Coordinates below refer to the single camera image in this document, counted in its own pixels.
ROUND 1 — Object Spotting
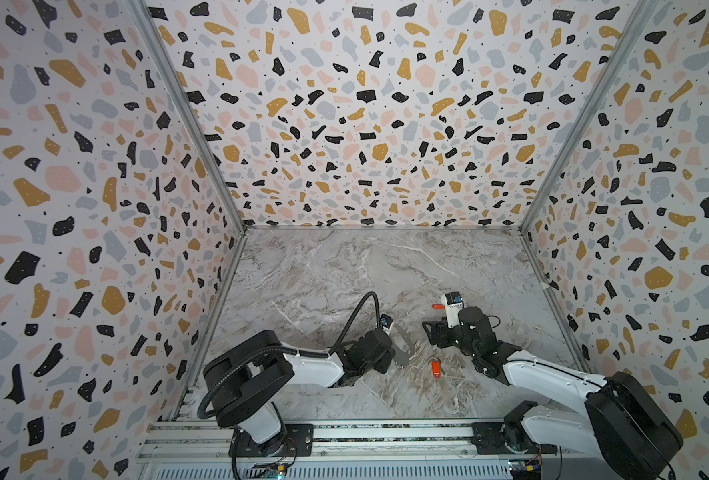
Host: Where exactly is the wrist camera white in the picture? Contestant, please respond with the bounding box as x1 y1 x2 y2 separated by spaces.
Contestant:
379 313 394 335
443 291 465 313

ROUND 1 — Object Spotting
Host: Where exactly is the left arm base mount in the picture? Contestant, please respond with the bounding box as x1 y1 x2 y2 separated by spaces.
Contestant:
230 423 314 458

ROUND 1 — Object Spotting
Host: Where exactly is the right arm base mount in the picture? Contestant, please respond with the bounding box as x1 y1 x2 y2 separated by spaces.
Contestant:
471 401 558 456

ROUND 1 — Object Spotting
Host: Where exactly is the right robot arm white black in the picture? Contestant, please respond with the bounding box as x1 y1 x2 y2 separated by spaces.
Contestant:
422 304 684 479

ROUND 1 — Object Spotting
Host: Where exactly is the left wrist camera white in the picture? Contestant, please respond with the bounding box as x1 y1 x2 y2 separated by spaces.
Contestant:
379 313 394 335

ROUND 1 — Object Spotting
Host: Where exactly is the metal keyring plate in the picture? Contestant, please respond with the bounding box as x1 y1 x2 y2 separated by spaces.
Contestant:
390 324 416 368

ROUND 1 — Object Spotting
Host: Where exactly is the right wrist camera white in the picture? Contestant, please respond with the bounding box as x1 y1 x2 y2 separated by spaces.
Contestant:
443 291 465 313

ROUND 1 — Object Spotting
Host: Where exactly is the perforated cable tray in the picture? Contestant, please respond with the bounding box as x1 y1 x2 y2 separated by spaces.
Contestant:
148 460 513 479

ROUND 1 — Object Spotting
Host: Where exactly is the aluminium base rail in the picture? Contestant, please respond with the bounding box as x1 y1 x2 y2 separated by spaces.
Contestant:
137 418 572 466

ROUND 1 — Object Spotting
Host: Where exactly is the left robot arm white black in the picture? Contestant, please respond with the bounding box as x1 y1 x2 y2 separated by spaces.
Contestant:
196 327 396 446

